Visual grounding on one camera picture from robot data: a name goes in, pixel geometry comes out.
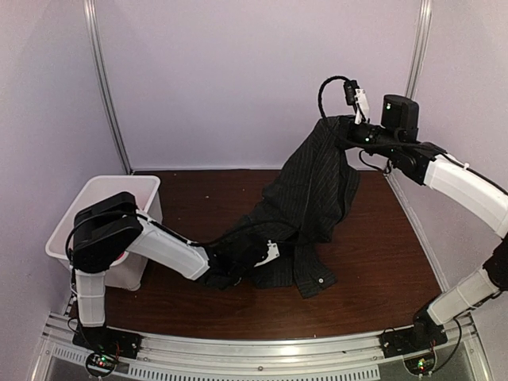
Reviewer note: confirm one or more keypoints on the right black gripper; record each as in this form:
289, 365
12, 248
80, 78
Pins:
346, 128

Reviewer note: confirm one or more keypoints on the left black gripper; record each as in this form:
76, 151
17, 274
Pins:
228, 244

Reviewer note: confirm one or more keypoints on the dark pinstriped shirt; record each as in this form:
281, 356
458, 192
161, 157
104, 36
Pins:
300, 208

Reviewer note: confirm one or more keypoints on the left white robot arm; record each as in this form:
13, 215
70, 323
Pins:
114, 226

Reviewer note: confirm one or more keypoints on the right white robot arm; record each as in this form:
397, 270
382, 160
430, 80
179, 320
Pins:
432, 166

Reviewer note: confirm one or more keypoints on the red garment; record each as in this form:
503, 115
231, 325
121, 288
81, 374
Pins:
122, 257

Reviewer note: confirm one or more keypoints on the left round circuit board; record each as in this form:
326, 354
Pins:
100, 364

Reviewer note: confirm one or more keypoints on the round circuit board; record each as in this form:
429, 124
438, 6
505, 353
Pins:
420, 365
100, 364

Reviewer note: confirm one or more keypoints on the right round circuit board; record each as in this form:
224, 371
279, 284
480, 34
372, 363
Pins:
420, 365

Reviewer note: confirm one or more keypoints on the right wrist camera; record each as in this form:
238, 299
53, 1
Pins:
356, 98

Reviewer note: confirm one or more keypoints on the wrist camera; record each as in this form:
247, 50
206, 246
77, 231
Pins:
356, 98
271, 254

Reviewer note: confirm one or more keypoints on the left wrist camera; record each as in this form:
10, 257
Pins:
271, 254

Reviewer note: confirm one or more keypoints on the right aluminium frame post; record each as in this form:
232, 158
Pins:
420, 47

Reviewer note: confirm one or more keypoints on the aluminium frame post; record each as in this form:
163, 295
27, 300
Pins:
91, 19
420, 47

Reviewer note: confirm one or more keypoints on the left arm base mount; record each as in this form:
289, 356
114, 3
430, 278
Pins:
104, 340

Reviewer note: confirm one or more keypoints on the front aluminium rail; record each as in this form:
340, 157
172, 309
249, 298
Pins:
351, 357

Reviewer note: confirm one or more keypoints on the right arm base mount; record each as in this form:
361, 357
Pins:
423, 333

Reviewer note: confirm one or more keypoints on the left aluminium frame post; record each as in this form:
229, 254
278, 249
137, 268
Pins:
91, 19

